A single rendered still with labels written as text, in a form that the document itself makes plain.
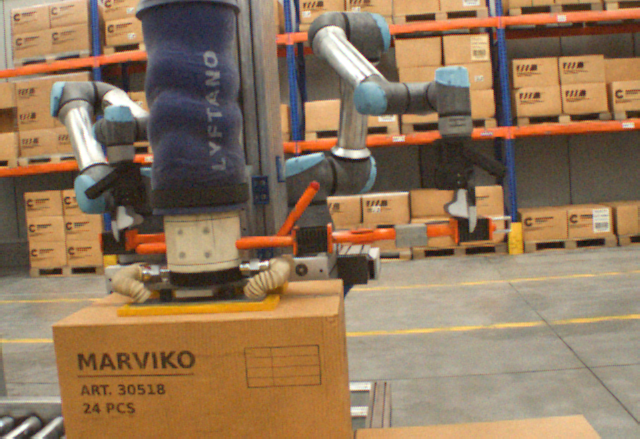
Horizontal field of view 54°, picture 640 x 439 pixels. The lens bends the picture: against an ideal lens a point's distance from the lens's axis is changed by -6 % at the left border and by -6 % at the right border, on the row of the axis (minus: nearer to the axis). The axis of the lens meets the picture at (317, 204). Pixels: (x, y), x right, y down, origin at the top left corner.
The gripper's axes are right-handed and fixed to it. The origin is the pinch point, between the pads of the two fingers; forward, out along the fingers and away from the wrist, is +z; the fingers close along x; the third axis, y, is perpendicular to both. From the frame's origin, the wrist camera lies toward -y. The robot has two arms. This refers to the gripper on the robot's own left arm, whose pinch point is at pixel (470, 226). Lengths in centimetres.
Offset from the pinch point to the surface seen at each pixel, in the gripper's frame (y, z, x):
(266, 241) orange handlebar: 45.3, 0.3, 3.5
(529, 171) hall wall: -226, 6, -820
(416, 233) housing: 12.5, 0.5, 3.5
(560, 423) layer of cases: -23, 53, -12
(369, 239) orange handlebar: 22.8, 1.2, 3.3
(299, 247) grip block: 37.9, 1.8, 5.4
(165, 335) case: 65, 16, 21
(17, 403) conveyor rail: 131, 49, -32
